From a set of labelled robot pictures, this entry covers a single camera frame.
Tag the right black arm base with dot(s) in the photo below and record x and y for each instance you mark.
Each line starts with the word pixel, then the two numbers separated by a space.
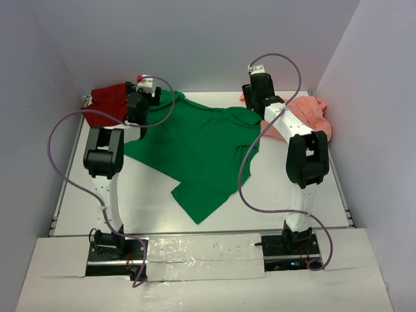
pixel 287 251

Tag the salmon pink t shirt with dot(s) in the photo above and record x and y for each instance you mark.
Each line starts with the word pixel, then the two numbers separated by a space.
pixel 310 111

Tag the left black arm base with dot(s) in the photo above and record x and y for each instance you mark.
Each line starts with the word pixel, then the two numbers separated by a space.
pixel 112 255

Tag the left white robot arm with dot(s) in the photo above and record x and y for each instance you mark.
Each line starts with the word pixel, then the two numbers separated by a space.
pixel 104 158

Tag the silver tape sheet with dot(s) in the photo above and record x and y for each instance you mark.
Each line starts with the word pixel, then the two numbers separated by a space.
pixel 205 257

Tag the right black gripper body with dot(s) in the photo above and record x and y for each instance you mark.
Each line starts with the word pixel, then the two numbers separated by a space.
pixel 249 96

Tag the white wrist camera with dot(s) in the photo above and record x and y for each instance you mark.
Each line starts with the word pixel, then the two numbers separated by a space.
pixel 145 84
pixel 256 69

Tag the green t shirt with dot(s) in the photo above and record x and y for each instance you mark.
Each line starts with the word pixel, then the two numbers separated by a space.
pixel 201 147

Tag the red t shirt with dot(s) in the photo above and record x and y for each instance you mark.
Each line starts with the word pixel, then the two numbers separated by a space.
pixel 111 100

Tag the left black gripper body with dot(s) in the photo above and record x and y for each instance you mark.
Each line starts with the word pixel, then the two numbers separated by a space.
pixel 146 99

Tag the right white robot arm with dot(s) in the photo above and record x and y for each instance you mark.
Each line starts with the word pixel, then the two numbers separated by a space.
pixel 307 156

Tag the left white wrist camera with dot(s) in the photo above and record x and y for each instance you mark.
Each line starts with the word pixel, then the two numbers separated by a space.
pixel 145 84

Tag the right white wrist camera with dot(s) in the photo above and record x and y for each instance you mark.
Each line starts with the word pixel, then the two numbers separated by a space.
pixel 256 69

